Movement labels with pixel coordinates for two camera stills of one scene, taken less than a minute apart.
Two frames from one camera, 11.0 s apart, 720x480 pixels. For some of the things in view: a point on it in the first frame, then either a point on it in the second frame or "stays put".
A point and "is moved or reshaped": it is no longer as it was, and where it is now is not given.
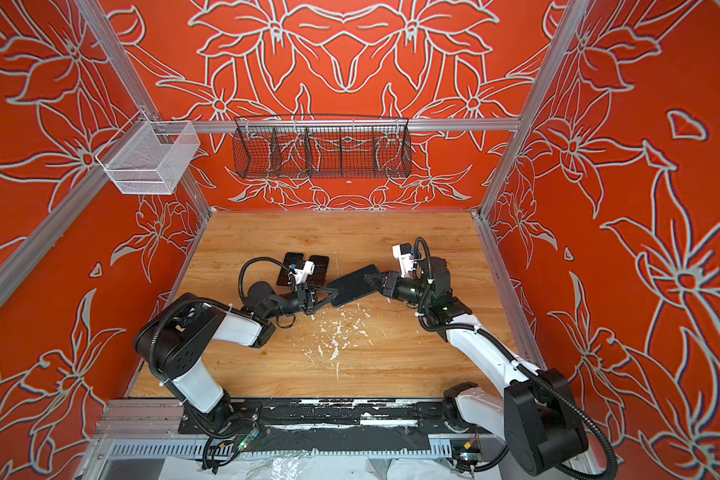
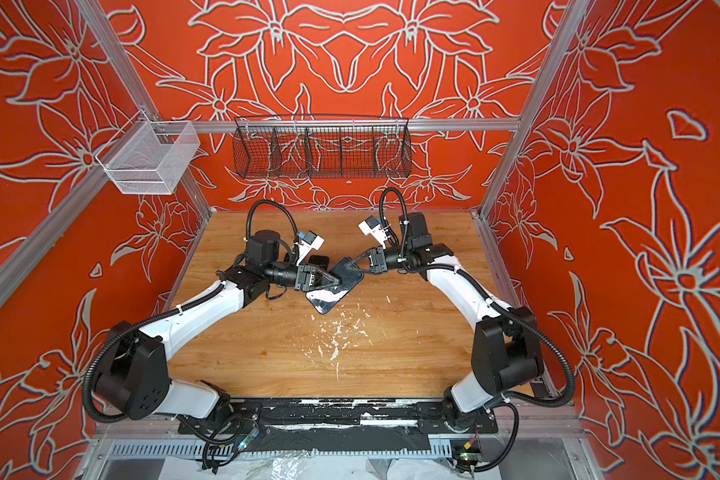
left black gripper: [308, 309] → [305, 279]
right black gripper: [373, 276] → [383, 258]
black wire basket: [289, 147] stays put
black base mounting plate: [332, 416] stays put
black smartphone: [320, 271] stays put
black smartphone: [353, 286] is moved or reshaped
